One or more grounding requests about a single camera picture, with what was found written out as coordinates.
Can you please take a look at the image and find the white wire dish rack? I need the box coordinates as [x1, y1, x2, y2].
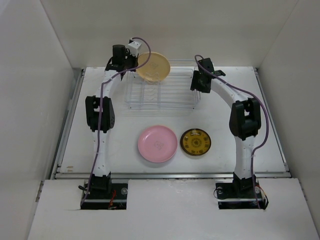
[124, 59, 201, 111]

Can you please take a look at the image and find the aluminium table frame rail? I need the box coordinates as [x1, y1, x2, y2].
[34, 67, 308, 203]

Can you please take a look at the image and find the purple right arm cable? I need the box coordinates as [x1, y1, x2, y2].
[194, 54, 270, 210]

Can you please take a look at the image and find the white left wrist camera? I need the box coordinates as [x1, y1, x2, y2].
[126, 39, 142, 58]

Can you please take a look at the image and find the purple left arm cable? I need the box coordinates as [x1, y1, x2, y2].
[80, 37, 152, 208]

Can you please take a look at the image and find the yellow black patterned plate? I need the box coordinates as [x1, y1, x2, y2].
[180, 128, 212, 157]

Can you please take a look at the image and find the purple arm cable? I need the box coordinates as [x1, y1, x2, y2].
[80, 37, 152, 208]
[194, 54, 270, 210]

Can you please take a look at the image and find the tan plate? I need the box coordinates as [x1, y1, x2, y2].
[136, 51, 171, 82]

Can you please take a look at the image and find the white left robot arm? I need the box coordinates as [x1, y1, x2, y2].
[83, 40, 142, 199]

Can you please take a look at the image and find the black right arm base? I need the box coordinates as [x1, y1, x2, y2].
[213, 181, 269, 210]

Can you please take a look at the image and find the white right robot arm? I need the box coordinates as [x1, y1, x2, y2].
[190, 54, 269, 199]

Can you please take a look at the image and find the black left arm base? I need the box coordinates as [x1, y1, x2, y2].
[78, 182, 129, 210]

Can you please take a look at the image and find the pink plate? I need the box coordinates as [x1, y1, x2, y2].
[137, 125, 178, 164]

